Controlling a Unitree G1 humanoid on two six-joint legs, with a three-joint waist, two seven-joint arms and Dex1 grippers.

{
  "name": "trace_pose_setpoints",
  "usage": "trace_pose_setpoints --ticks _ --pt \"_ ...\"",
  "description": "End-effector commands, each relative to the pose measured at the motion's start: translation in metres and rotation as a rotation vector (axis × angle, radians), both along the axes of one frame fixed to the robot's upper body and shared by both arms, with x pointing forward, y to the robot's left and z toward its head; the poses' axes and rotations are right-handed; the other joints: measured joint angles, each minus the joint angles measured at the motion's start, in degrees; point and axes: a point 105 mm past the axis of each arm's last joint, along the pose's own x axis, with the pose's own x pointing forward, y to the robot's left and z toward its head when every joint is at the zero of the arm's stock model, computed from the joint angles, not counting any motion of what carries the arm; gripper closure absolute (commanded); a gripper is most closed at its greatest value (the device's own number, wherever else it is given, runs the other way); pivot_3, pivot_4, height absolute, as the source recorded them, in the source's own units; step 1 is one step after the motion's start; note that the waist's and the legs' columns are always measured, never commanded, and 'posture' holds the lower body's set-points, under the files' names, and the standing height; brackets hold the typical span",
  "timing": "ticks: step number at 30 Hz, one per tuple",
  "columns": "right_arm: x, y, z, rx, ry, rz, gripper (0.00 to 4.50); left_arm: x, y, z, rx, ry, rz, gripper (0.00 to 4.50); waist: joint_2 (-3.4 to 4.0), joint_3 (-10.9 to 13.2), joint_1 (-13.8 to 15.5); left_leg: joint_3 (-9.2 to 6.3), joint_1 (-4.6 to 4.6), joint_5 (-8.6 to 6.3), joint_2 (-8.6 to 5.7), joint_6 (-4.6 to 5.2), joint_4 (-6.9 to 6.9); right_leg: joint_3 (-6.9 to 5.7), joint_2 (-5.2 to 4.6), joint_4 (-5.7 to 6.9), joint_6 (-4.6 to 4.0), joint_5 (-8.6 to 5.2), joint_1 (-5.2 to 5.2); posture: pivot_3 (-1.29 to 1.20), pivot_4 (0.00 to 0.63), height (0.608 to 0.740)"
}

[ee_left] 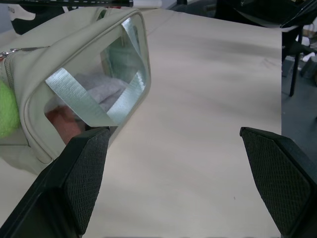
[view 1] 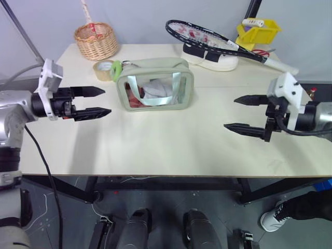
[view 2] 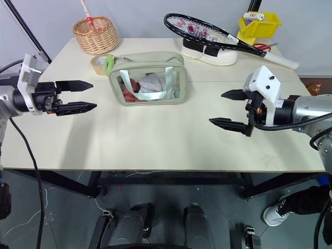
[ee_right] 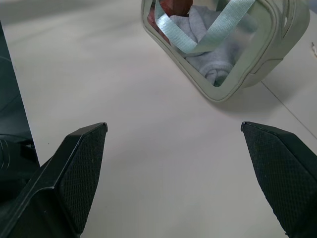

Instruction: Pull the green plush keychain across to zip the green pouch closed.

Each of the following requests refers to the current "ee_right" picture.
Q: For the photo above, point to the grey folded cloth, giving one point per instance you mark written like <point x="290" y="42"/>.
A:
<point x="213" y="62"/>

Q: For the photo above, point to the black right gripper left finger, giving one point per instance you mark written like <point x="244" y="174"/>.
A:
<point x="62" y="183"/>

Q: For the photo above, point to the dark red cloth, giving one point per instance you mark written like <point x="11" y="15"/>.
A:
<point x="177" y="7"/>

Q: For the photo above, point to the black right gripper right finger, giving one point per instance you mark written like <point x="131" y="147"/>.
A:
<point x="284" y="173"/>

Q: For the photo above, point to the clear plastic zip bag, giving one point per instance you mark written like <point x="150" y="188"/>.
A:
<point x="260" y="67"/>

